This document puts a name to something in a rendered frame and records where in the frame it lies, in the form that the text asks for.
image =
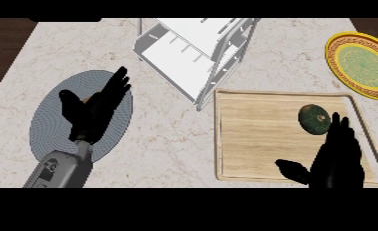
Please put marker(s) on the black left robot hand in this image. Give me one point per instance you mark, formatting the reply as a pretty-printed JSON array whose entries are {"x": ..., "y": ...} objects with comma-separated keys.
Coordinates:
[{"x": 94, "y": 108}]

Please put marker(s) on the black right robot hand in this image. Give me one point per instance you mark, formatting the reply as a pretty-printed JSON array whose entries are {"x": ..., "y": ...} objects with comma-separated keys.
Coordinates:
[{"x": 340, "y": 155}]

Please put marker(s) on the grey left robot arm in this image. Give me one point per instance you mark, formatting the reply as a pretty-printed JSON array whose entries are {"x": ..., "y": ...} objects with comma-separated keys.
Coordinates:
[{"x": 61, "y": 168}]

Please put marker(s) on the dark green squash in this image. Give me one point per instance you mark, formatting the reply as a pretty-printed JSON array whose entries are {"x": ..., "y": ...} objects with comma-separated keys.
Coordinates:
[{"x": 314, "y": 119}]

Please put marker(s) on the pale wooden tray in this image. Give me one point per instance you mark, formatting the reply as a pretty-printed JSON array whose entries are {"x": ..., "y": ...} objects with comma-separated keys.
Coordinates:
[{"x": 261, "y": 135}]

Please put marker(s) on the small orange object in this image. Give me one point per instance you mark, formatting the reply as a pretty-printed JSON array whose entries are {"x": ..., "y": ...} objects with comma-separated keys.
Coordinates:
[{"x": 86, "y": 100}]

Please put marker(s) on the yellow patterned plate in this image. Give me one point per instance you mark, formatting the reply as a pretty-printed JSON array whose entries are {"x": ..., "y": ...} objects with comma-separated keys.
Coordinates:
[{"x": 356, "y": 62}]

